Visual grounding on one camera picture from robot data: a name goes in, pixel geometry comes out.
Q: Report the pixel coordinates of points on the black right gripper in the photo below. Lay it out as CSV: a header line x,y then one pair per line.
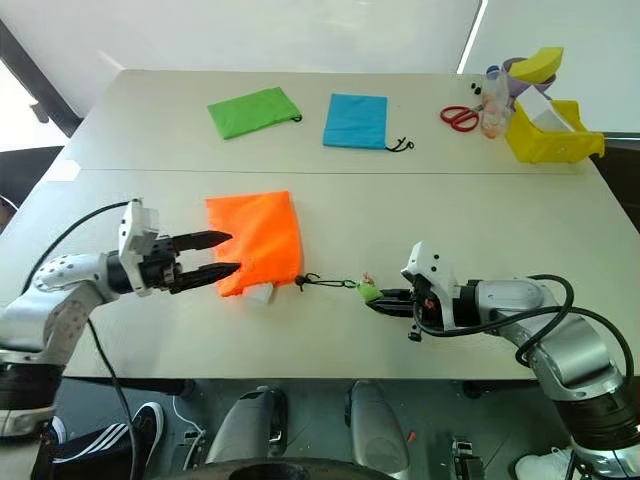
x,y
425,312

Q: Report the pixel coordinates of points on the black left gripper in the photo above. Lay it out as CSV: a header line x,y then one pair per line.
x,y
160,265

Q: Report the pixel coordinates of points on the white cream tube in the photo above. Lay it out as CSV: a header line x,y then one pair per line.
x,y
260,294

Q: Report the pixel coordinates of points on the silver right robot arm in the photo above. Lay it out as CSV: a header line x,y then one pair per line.
x,y
560,350

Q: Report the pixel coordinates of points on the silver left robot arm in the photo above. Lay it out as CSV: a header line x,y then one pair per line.
x,y
55,305

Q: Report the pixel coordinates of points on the black sneaker white sole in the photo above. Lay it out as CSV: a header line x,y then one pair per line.
x,y
147,430

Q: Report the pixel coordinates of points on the black striped trouser leg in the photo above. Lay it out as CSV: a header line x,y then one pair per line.
x,y
95,442

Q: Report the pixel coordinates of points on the clear plastic bottle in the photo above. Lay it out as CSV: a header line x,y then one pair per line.
x,y
495,107

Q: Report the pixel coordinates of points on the yellow plastic bin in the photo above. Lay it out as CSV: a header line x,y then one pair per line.
x,y
550,145

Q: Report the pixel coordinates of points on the white box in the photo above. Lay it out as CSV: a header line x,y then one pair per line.
x,y
545,110

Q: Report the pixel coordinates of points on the purple funnel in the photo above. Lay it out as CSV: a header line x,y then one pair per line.
x,y
520,85

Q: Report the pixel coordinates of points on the white ceiling light strip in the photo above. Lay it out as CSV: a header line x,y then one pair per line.
x,y
472,35

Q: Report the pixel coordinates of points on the yellow curved sponge block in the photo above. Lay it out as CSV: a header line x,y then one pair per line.
x,y
540,62

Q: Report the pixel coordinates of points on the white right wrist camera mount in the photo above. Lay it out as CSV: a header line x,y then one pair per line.
x,y
432,272

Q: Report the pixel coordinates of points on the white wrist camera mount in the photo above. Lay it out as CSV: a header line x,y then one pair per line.
x,y
432,272
135,240

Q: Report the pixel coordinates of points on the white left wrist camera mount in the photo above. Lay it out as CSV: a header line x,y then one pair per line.
x,y
135,240

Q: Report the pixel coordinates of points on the dark window frame post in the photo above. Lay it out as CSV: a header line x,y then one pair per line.
x,y
40,82

